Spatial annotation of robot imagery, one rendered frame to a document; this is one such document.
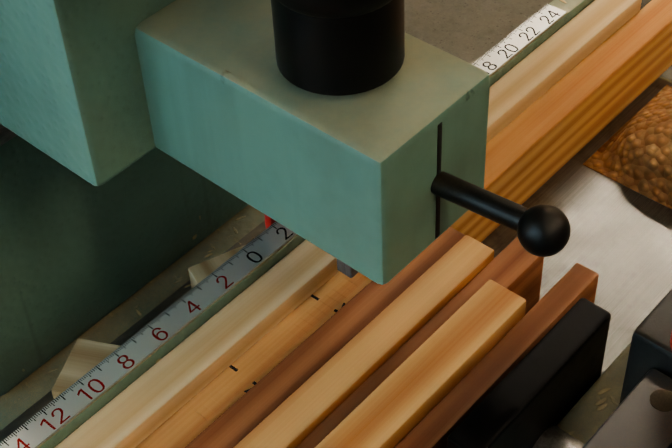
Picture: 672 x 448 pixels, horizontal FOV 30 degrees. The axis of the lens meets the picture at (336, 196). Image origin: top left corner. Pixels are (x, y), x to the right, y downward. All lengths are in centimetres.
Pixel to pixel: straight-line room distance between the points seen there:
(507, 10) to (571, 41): 166
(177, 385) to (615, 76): 31
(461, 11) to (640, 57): 164
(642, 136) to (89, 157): 31
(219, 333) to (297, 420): 6
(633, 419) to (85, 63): 26
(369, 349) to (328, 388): 3
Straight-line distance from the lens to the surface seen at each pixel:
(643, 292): 65
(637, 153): 70
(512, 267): 59
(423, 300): 56
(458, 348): 53
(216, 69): 51
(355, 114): 48
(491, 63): 69
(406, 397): 51
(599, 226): 68
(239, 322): 57
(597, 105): 72
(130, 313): 78
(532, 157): 67
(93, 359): 71
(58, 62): 52
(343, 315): 57
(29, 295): 72
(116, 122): 55
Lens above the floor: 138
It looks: 44 degrees down
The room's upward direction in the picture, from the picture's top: 3 degrees counter-clockwise
